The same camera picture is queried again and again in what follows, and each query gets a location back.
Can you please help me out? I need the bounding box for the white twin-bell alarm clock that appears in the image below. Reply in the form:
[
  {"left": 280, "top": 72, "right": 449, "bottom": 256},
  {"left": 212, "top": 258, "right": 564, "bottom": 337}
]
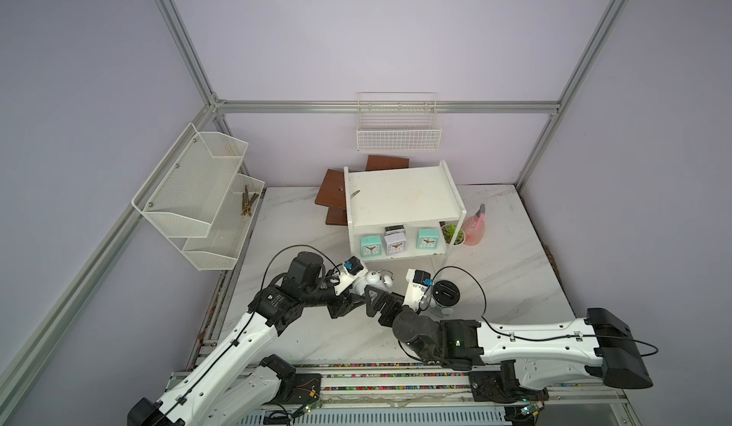
[{"left": 354, "top": 270, "right": 394, "bottom": 296}]

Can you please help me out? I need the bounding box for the black round alarm clock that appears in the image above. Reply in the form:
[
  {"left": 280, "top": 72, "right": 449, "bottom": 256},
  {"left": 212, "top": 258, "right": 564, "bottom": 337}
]
[{"left": 431, "top": 280, "right": 461, "bottom": 308}]

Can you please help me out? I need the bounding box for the mint green alarm clock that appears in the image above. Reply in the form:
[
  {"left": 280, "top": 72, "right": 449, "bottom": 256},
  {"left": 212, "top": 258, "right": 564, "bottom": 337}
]
[
  {"left": 417, "top": 228, "right": 440, "bottom": 250},
  {"left": 360, "top": 235, "right": 382, "bottom": 258}
]

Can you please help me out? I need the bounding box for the clear square alarm clock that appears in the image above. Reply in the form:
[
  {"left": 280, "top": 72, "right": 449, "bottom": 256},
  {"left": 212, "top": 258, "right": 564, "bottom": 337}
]
[
  {"left": 384, "top": 231, "right": 407, "bottom": 256},
  {"left": 384, "top": 225, "right": 406, "bottom": 237}
]

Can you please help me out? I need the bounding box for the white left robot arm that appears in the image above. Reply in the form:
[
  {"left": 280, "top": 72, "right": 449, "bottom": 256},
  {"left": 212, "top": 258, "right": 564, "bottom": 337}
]
[{"left": 127, "top": 251, "right": 368, "bottom": 425}]

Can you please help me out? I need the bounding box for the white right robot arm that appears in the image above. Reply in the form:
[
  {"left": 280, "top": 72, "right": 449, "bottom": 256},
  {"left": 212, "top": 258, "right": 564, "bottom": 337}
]
[{"left": 365, "top": 286, "right": 653, "bottom": 391}]

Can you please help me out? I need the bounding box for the white two-tier shelf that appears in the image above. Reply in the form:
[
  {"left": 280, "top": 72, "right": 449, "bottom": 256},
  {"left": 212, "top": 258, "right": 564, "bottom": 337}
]
[{"left": 343, "top": 160, "right": 466, "bottom": 272}]

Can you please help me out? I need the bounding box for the brown wooden step stand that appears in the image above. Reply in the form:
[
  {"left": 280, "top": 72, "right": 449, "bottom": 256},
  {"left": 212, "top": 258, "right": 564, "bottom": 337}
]
[{"left": 315, "top": 155, "right": 410, "bottom": 226}]

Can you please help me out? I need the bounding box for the pink spray bottle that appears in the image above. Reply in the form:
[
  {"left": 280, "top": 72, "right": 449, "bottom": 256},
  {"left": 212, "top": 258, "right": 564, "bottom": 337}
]
[{"left": 462, "top": 203, "right": 485, "bottom": 246}]

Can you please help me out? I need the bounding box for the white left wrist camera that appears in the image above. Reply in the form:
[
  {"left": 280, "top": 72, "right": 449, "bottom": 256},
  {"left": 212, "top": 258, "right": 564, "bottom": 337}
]
[{"left": 334, "top": 256, "right": 369, "bottom": 296}]

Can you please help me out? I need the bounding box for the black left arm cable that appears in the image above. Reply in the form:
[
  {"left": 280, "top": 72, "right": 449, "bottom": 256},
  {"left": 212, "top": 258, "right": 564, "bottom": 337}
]
[{"left": 145, "top": 244, "right": 341, "bottom": 426}]

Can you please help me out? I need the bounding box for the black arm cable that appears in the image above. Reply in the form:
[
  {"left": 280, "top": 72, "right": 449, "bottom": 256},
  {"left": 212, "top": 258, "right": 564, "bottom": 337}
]
[
  {"left": 145, "top": 244, "right": 341, "bottom": 426},
  {"left": 396, "top": 265, "right": 660, "bottom": 364}
]

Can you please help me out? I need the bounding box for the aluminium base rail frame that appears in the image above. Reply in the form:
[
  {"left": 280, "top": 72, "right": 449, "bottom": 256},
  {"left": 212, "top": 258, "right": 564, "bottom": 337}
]
[{"left": 162, "top": 360, "right": 642, "bottom": 426}]

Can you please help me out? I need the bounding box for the white mesh lower wall bin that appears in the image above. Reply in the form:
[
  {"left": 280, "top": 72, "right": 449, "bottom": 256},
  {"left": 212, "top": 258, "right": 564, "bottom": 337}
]
[{"left": 181, "top": 174, "right": 265, "bottom": 271}]

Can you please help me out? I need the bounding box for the white mesh wall bin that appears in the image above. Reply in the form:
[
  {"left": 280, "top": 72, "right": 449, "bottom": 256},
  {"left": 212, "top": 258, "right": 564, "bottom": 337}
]
[
  {"left": 181, "top": 174, "right": 265, "bottom": 271},
  {"left": 132, "top": 124, "right": 248, "bottom": 239}
]

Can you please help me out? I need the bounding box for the white wire wall basket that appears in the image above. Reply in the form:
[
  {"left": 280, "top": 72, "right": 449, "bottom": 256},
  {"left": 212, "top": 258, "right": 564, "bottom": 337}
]
[{"left": 356, "top": 92, "right": 442, "bottom": 153}]

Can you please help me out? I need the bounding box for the white mesh upper wall bin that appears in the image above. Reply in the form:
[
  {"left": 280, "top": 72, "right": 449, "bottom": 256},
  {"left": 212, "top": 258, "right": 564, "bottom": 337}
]
[{"left": 132, "top": 124, "right": 248, "bottom": 239}]

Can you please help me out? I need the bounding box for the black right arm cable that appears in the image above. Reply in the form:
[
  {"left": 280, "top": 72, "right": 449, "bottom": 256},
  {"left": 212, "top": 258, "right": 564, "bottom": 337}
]
[{"left": 396, "top": 265, "right": 660, "bottom": 364}]

